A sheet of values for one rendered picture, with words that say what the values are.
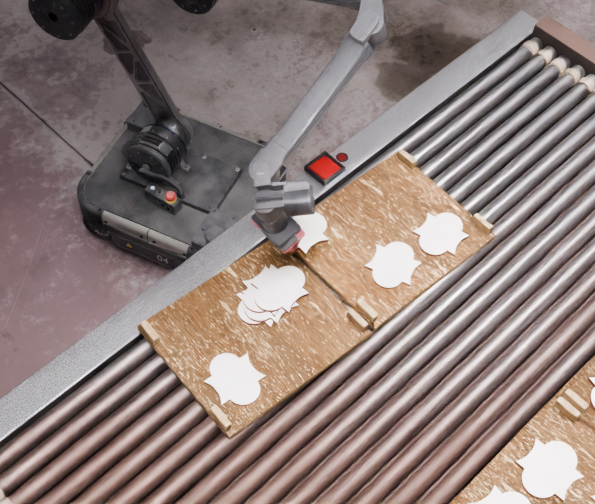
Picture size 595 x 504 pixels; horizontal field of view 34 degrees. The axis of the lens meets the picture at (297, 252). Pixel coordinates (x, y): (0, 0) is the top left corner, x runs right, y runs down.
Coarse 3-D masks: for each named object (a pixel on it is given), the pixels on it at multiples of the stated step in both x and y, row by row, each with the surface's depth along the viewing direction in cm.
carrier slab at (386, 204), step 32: (384, 160) 252; (352, 192) 246; (384, 192) 246; (416, 192) 246; (352, 224) 240; (384, 224) 240; (416, 224) 241; (320, 256) 234; (352, 256) 235; (416, 256) 235; (448, 256) 235; (352, 288) 230; (416, 288) 230; (384, 320) 225
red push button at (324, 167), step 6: (324, 156) 253; (318, 162) 252; (324, 162) 252; (330, 162) 252; (312, 168) 250; (318, 168) 251; (324, 168) 251; (330, 168) 251; (336, 168) 251; (318, 174) 250; (324, 174) 250; (330, 174) 250
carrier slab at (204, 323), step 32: (256, 256) 234; (288, 256) 234; (224, 288) 229; (320, 288) 229; (160, 320) 223; (192, 320) 223; (224, 320) 224; (288, 320) 224; (320, 320) 224; (160, 352) 219; (192, 352) 219; (224, 352) 219; (256, 352) 219; (288, 352) 219; (320, 352) 220; (192, 384) 214; (288, 384) 215; (256, 416) 210
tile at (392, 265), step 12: (384, 252) 235; (396, 252) 235; (408, 252) 235; (372, 264) 233; (384, 264) 233; (396, 264) 233; (408, 264) 233; (420, 264) 233; (372, 276) 231; (384, 276) 231; (396, 276) 231; (408, 276) 231; (384, 288) 230
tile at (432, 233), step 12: (432, 216) 241; (444, 216) 241; (456, 216) 241; (420, 228) 239; (432, 228) 239; (444, 228) 239; (456, 228) 239; (420, 240) 237; (432, 240) 237; (444, 240) 237; (456, 240) 237; (432, 252) 235; (444, 252) 235
